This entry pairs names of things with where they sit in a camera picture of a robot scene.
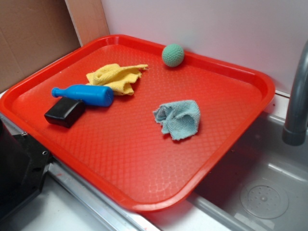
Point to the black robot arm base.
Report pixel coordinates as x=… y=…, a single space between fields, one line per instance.
x=23 y=166

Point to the light blue cloth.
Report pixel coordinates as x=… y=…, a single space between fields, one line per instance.
x=178 y=119

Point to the yellow cloth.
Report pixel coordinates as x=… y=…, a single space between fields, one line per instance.
x=118 y=78

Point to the red plastic tray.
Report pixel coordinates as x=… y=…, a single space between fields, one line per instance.
x=121 y=150

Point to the blue plastic bottle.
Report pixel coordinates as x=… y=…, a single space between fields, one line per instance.
x=90 y=95

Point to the green dimpled ball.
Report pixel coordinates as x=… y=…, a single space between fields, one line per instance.
x=173 y=55

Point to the black rectangular block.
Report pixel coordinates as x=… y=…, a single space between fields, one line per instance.
x=65 y=112

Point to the grey sink basin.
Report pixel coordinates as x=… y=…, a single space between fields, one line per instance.
x=261 y=184

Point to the grey faucet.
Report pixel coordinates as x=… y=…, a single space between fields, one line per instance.
x=296 y=123

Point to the brown cardboard panel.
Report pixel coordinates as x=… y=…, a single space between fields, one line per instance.
x=33 y=34

